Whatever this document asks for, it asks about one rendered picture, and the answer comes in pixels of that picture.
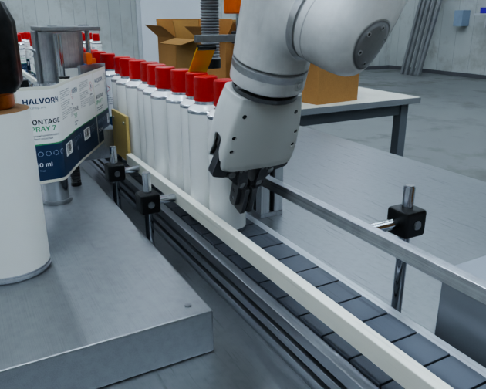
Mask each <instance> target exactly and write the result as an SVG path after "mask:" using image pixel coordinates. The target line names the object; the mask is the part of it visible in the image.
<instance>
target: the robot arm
mask: <svg viewBox="0 0 486 389"><path fill-rule="evenodd" d="M407 1H408V0H241V7H240V12H239V17H238V26H237V31H236V36H235V45H234V50H233V55H232V60H231V69H230V77H231V80H232V81H231V82H226V84H225V85H224V88H223V90H222V92H221V95H220V97H219V100H218V104H217V106H216V109H215V112H214V117H213V120H212V124H211V130H210V133H209V138H208V153H209V154H212V155H214V156H213V157H212V160H211V163H210V165H209V168H208V170H209V172H210V173H211V175H212V176H213V177H215V178H229V179H230V180H231V181H232V184H231V192H230V196H229V199H230V202H231V203H232V205H234V206H235V208H236V209H237V210H238V212H239V213H240V214H242V213H245V211H246V212H250V211H251V210H252V207H253V204H254V201H255V197H256V193H257V190H258V187H260V186H262V185H263V183H264V180H265V178H266V177H267V176H268V175H269V174H270V173H271V172H272V171H273V170H275V169H278V168H281V167H284V166H286V165H287V163H288V161H289V160H290V158H291V157H292V154H293V151H294V149H295V143H296V140H297V136H298V132H299V124H300V117H301V110H302V91H303V90H304V86H305V82H306V78H307V75H308V71H309V66H310V63H312V64H314V65H315V66H318V67H319V68H321V69H324V70H325V71H327V72H330V73H333V74H336V75H338V76H355V75H357V74H358V73H361V72H362V71H363V70H364V69H365V68H367V67H368V65H369V64H370V63H371V62H372V61H373V60H374V59H375V58H376V56H377V54H378V53H379V51H380V50H381V49H382V47H383V45H384V43H385V42H386V40H387V39H388V37H389V35H390V33H391V32H392V30H393V27H394V26H395V25H396V23H397V20H398V18H399V17H400V14H401V12H402V11H403V9H404V7H405V5H406V3H407Z"/></svg>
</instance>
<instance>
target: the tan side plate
mask: <svg viewBox="0 0 486 389"><path fill-rule="evenodd" d="M111 112H112V121H113V139H114V146H116V152H117V153H118V154H119V155H120V156H121V157H122V158H124V159H125V160H127V156H126V154H131V150H130V130H129V119H128V116H127V115H125V114H123V113H121V112H120V111H118V110H115V109H111Z"/></svg>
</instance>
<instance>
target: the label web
mask: <svg viewBox="0 0 486 389"><path fill-rule="evenodd" d="M65 72H66V76H70V79H59V83H58V84H56V85H52V86H34V87H22V88H19V89H18V90H17V91H16V92H15V93H14V97H15V103H20V104H25V105H28V106H30V112H31V118H32V129H33V134H34V141H35V151H36V157H37V163H38V169H39V180H40V184H46V183H52V182H57V181H63V180H66V179H67V178H68V176H70V175H71V173H73V171H74V170H75V169H76V168H77V167H78V166H79V164H81V163H82V162H83V161H84V160H85V159H86V158H87V157H88V156H90V155H91V153H92V152H94V151H95V150H96V149H97V148H98V147H99V146H100V145H101V144H102V143H103V142H104V136H103V130H104V129H105V128H106V127H108V126H109V125H110V121H109V111H108V103H107V93H106V76H105V66H103V67H101V68H99V69H95V70H92V71H89V72H88V73H84V74H81V75H79V74H78V68H68V69H65Z"/></svg>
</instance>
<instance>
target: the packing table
mask: <svg viewBox="0 0 486 389"><path fill-rule="evenodd" d="M420 101H421V97H418V96H410V95H405V94H400V93H391V92H387V91H382V90H373V89H368V88H363V87H358V96H357V100H352V101H346V102H339V103H327V104H321V105H314V104H310V103H303V102H302V110H301V117H300V124H299V125H300V126H309V125H316V124H323V123H335V122H342V121H349V120H361V119H368V118H374V117H387V116H393V128H392V136H391V144H390V153H391V154H396V155H399V156H401V157H403V150H404V142H405V135H406V127H407V113H408V106H409V104H414V103H420Z"/></svg>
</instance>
